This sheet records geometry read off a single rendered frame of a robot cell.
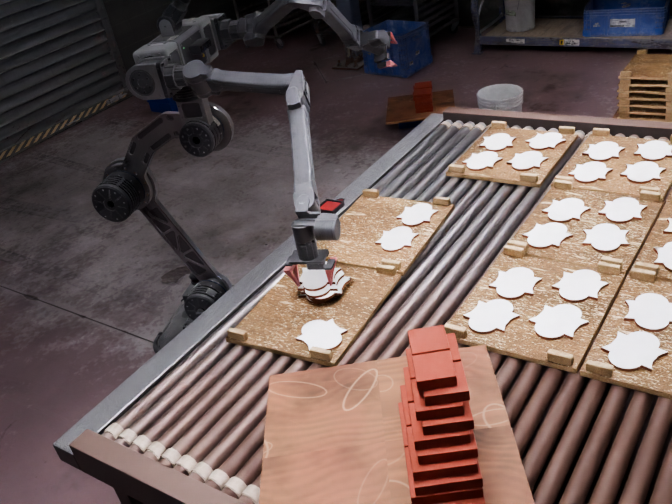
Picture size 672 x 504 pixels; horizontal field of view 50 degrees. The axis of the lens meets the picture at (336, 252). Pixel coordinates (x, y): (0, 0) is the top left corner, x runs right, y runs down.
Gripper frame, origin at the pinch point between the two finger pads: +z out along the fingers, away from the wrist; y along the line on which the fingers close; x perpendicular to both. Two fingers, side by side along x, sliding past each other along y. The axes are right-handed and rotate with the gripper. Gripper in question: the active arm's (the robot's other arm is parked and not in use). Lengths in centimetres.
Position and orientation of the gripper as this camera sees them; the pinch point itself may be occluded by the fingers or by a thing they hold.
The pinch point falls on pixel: (314, 282)
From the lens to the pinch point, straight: 205.7
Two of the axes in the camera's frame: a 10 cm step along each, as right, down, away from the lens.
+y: 9.6, -0.2, -2.8
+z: 1.6, 8.5, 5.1
